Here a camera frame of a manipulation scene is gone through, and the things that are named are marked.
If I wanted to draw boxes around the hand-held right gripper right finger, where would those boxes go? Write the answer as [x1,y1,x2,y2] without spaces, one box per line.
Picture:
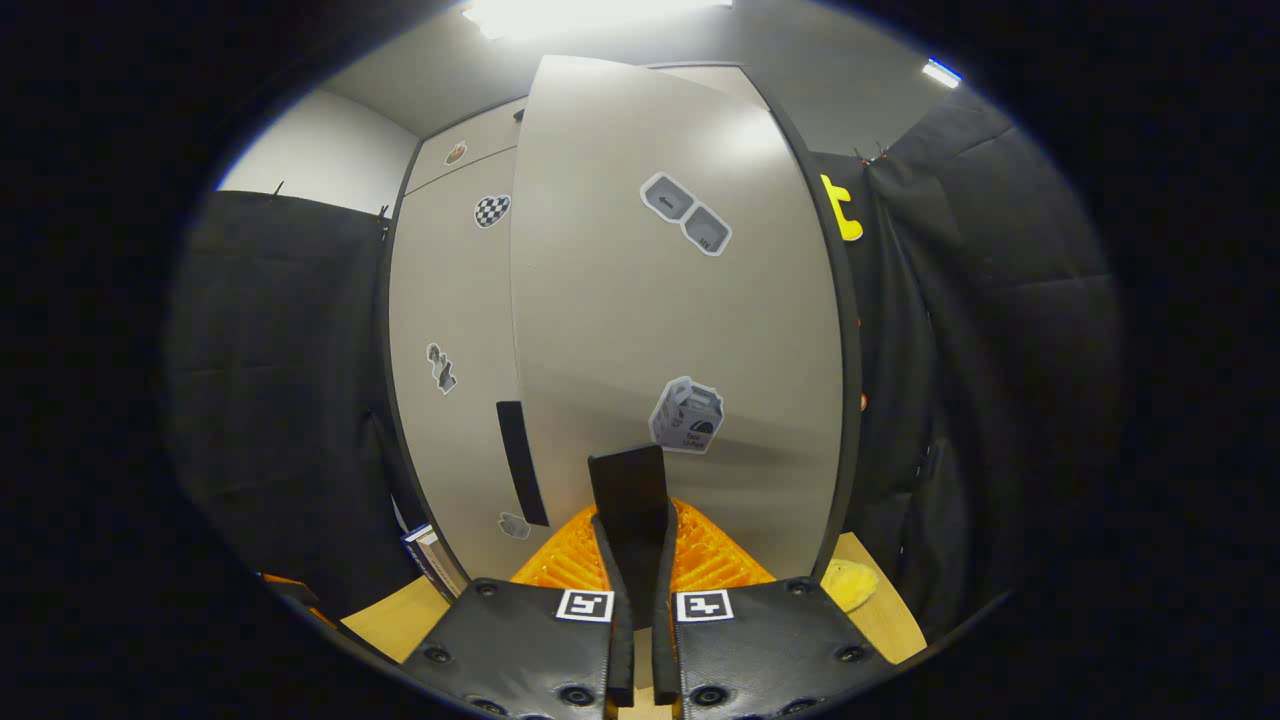
[650,498,896,720]

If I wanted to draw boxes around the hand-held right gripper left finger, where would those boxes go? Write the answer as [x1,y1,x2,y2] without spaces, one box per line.
[400,503,638,720]

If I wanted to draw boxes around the grey cabinet door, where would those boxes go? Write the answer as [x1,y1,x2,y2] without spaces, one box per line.
[388,150,553,583]
[510,55,847,583]

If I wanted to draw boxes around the grey double-door shoe cabinet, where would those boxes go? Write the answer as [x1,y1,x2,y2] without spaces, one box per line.
[385,60,867,603]

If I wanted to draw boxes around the grey cabinet drawer front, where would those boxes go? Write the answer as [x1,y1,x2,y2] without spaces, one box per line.
[405,97,528,197]

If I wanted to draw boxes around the yellow fluffy cloth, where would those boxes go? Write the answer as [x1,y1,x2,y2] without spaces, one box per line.
[820,558,883,614]

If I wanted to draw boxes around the black backdrop cloth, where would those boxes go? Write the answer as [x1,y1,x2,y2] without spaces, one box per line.
[165,190,441,621]
[808,85,1126,641]

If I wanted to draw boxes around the large ceiling light panel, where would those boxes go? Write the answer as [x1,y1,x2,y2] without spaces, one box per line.
[460,0,738,43]

